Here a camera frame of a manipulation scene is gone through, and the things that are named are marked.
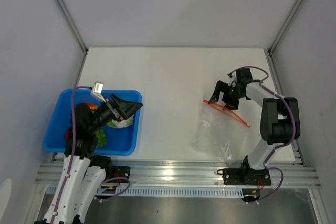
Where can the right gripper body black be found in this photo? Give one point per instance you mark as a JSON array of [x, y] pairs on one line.
[[234, 91]]

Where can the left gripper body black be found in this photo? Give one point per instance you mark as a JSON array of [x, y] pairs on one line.
[[103, 115]]

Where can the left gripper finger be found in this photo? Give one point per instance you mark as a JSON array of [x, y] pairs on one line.
[[116, 101], [128, 109]]

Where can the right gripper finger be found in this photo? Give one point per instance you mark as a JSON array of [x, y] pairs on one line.
[[221, 87], [231, 100]]

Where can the white green toy cabbage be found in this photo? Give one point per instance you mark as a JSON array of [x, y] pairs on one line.
[[120, 124]]

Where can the red orange toy mango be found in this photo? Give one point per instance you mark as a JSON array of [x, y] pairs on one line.
[[92, 106]]

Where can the clear zip top bag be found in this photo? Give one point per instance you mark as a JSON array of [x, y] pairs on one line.
[[221, 133]]

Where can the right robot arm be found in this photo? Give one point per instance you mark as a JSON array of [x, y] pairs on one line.
[[279, 121]]

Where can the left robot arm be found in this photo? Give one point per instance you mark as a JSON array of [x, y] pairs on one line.
[[83, 172]]

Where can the green toy grapes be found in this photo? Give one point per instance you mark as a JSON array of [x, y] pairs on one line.
[[101, 138]]

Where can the blue plastic tray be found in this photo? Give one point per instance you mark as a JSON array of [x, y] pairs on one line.
[[120, 142]]

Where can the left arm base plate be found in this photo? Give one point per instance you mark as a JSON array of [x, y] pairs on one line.
[[121, 172]]

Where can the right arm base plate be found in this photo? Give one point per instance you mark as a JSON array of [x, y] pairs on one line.
[[249, 177]]

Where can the slotted cable duct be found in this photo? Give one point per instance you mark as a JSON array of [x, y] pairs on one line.
[[193, 192]]

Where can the aluminium mounting rail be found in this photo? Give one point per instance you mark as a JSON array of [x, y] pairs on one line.
[[204, 174]]

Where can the left frame post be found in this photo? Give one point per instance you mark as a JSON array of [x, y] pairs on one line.
[[71, 24]]

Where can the frame post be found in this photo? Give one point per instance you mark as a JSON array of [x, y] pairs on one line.
[[71, 24], [297, 5]]

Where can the right frame post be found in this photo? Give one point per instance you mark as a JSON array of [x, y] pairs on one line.
[[297, 5]]

